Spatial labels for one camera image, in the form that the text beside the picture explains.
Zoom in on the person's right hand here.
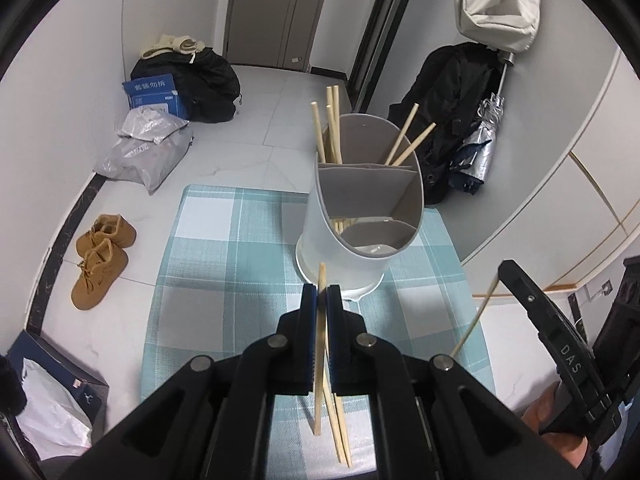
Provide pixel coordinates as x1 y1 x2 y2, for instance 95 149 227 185
522 382 603 479

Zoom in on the silver folded umbrella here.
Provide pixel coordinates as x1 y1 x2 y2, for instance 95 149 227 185
449 51 514 195

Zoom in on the white plastic bag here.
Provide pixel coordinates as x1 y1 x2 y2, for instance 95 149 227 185
17 359 92 460

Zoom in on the dark blue paper bag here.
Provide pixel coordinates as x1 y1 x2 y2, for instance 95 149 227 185
6 330 110 441

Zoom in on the cream garment on bag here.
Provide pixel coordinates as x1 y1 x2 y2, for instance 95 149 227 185
140 34 206 63

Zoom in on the black tripod pole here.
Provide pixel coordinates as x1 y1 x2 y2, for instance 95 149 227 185
347 0 410 113

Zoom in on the white hanging bag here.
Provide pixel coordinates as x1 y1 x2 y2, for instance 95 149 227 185
454 0 541 54

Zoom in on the black bag on floor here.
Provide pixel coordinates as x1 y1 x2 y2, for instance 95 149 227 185
130 47 241 124

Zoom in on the white utensil holder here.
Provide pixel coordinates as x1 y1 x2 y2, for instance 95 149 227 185
295 114 424 301

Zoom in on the blue cardboard box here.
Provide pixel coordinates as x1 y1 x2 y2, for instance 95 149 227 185
122 74 189 119

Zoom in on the grey entrance door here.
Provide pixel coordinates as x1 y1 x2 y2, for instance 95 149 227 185
224 0 324 72

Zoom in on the tan suede shoe far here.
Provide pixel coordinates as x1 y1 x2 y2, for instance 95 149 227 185
76 214 137 257

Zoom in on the black hanging jacket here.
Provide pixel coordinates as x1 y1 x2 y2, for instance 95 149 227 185
387 42 501 206

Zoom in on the small white mailer bag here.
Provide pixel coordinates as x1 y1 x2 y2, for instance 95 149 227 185
117 106 189 144

